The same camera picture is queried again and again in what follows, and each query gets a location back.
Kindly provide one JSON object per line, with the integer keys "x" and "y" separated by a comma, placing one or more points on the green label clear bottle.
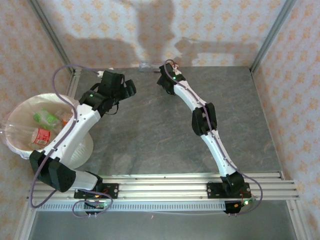
{"x": 43, "y": 117}

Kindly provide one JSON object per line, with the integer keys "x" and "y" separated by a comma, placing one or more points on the red label cola bottle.
{"x": 42, "y": 136}

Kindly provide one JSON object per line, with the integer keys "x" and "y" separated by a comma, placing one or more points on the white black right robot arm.
{"x": 190, "y": 100}

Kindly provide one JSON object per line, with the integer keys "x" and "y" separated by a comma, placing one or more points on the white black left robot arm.
{"x": 75, "y": 125}

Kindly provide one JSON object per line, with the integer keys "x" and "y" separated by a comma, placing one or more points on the white round waste bin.
{"x": 82, "y": 150}

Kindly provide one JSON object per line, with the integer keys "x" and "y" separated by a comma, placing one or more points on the clear plastic bin liner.
{"x": 5, "y": 127}

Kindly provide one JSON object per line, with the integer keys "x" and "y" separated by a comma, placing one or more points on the clear ribbed bottle bluish cap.
{"x": 147, "y": 67}

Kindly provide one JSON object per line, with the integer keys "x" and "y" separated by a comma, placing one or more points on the black controller board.
{"x": 235, "y": 206}
{"x": 97, "y": 205}

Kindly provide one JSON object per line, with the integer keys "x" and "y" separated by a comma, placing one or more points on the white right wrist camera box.
{"x": 178, "y": 72}

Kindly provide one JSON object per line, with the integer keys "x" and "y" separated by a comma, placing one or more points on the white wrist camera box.
{"x": 178, "y": 72}
{"x": 100, "y": 73}

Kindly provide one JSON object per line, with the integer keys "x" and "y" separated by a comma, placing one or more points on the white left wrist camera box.
{"x": 100, "y": 73}

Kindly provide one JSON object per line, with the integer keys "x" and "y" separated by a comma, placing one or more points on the aluminium frame post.
{"x": 50, "y": 35}
{"x": 272, "y": 35}

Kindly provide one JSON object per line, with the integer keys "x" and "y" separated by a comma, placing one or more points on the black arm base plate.
{"x": 112, "y": 191}
{"x": 212, "y": 190}

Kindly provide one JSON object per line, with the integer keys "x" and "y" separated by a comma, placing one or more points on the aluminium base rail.
{"x": 162, "y": 190}

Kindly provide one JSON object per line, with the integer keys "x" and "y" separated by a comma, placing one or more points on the aluminium lower frame bar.
{"x": 300, "y": 220}
{"x": 25, "y": 220}

